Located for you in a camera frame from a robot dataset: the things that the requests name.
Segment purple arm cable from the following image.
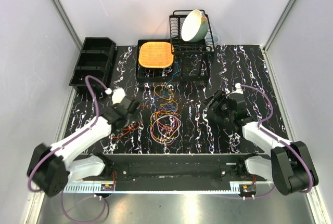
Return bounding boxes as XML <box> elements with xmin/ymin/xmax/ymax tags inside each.
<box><xmin>28</xmin><ymin>75</ymin><xmax>113</xmax><ymax>222</ymax></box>
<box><xmin>208</xmin><ymin>83</ymin><xmax>314</xmax><ymax>200</ymax></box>

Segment black wire dish rack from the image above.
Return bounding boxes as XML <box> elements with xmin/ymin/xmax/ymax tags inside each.
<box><xmin>169</xmin><ymin>9</ymin><xmax>215</xmax><ymax>55</ymax></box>

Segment blue cable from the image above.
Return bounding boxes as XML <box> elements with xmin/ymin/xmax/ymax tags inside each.
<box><xmin>152</xmin><ymin>61</ymin><xmax>183</xmax><ymax>121</ymax></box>

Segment light blue cup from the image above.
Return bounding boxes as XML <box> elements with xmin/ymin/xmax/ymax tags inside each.
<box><xmin>204</xmin><ymin>33</ymin><xmax>220</xmax><ymax>46</ymax></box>

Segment black flat tray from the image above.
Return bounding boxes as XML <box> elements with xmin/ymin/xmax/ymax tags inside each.
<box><xmin>135</xmin><ymin>45</ymin><xmax>214</xmax><ymax>83</ymax></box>

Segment orange cable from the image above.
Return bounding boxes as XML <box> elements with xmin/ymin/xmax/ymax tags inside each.
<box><xmin>111</xmin><ymin>104</ymin><xmax>143</xmax><ymax>139</ymax></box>

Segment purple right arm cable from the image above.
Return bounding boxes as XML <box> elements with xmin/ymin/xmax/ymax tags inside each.
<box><xmin>208</xmin><ymin>83</ymin><xmax>314</xmax><ymax>200</ymax></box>

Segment yellow cable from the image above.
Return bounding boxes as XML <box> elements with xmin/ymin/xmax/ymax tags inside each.
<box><xmin>150</xmin><ymin>85</ymin><xmax>183</xmax><ymax>143</ymax></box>

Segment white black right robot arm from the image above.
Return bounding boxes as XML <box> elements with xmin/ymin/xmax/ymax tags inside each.
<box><xmin>203</xmin><ymin>90</ymin><xmax>319</xmax><ymax>195</ymax></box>

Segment white ceramic bowl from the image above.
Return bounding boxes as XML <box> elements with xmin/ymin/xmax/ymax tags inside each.
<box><xmin>181</xmin><ymin>9</ymin><xmax>209</xmax><ymax>43</ymax></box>

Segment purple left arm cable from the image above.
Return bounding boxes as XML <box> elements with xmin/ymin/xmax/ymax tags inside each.
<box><xmin>28</xmin><ymin>75</ymin><xmax>113</xmax><ymax>222</ymax></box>

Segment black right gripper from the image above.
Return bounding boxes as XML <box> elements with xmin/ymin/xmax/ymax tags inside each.
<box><xmin>201</xmin><ymin>89</ymin><xmax>234</xmax><ymax>121</ymax></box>

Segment pink cable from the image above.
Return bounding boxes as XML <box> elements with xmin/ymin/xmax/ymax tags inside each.
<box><xmin>153</xmin><ymin>114</ymin><xmax>182</xmax><ymax>141</ymax></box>

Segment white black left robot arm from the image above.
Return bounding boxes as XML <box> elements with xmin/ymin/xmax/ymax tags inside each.
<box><xmin>27</xmin><ymin>88</ymin><xmax>140</xmax><ymax>197</ymax></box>

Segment grey cable duct strip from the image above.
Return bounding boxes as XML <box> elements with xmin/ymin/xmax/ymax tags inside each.
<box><xmin>64</xmin><ymin>178</ymin><xmax>252</xmax><ymax>194</ymax></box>

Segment black compartment bin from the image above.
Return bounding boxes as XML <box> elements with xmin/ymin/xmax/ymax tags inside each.
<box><xmin>69</xmin><ymin>37</ymin><xmax>117</xmax><ymax>92</ymax></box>

